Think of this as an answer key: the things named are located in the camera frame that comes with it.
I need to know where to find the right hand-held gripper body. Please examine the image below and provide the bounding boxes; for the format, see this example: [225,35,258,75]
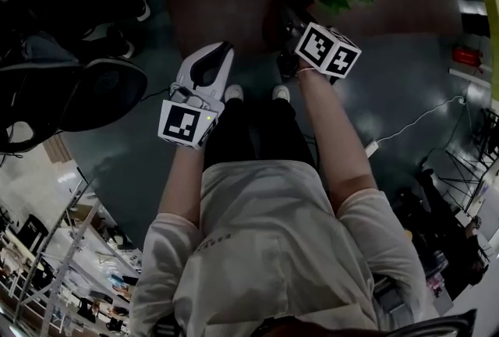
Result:
[276,9,363,85]

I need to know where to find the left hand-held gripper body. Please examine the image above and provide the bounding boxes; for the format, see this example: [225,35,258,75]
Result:
[157,82,226,150]

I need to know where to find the person's left forearm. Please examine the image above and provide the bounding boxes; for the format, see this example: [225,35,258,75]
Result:
[157,142,206,227]

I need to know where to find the person's right forearm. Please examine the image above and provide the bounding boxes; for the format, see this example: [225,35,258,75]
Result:
[298,68,379,218]

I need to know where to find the person's left white shoe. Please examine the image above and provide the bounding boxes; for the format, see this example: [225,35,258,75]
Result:
[224,84,245,105]

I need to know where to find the person's white shoe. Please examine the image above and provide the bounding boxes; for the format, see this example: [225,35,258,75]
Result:
[224,84,245,105]
[271,84,292,103]

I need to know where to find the person's right white shoe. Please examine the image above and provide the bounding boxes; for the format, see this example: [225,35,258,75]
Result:
[271,84,292,103]

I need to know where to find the person's black trousers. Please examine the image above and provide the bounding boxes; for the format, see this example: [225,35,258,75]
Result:
[202,95,317,172]

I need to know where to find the black office chair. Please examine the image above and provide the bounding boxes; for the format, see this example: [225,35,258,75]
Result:
[0,56,149,154]

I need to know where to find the red box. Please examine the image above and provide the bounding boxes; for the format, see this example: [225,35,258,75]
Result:
[451,47,481,66]

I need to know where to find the person's white shirt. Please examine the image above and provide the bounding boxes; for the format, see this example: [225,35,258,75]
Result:
[128,159,430,337]

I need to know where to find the yellow-green table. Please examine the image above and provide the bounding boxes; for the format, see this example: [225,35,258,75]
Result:
[473,0,499,36]

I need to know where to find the black tripod stand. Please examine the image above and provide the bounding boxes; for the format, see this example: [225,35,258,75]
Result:
[419,147,499,211]

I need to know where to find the metal shelf rack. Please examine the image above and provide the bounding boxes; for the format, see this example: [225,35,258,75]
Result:
[0,171,141,337]

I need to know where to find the black power adapter cable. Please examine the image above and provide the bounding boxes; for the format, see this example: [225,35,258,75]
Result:
[140,88,172,103]

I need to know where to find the white cable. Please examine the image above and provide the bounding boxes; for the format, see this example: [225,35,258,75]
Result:
[364,95,467,155]

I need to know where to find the grey harness strap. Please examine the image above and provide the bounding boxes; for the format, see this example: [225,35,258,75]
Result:
[155,315,180,337]
[372,275,406,313]

